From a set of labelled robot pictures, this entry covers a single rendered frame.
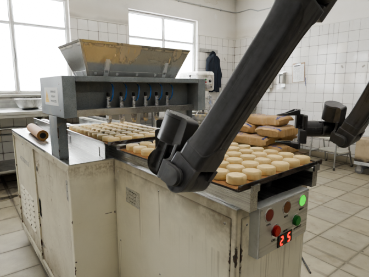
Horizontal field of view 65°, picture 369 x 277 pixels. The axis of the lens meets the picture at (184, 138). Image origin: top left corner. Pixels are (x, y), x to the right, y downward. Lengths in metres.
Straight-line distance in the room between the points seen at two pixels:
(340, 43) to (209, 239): 4.55
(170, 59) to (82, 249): 0.94
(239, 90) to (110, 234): 1.05
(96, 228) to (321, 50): 4.57
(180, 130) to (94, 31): 4.23
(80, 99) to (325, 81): 4.37
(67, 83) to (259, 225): 0.83
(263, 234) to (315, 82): 4.58
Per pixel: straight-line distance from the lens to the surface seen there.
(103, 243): 1.40
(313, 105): 5.28
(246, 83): 0.47
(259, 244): 0.81
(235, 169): 0.79
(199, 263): 0.93
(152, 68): 1.43
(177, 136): 0.55
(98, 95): 1.32
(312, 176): 0.96
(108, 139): 1.28
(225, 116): 0.48
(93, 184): 1.28
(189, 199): 0.88
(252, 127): 4.92
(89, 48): 1.27
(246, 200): 0.73
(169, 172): 0.51
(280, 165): 0.86
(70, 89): 1.19
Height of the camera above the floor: 1.13
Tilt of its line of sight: 10 degrees down
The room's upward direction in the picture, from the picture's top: straight up
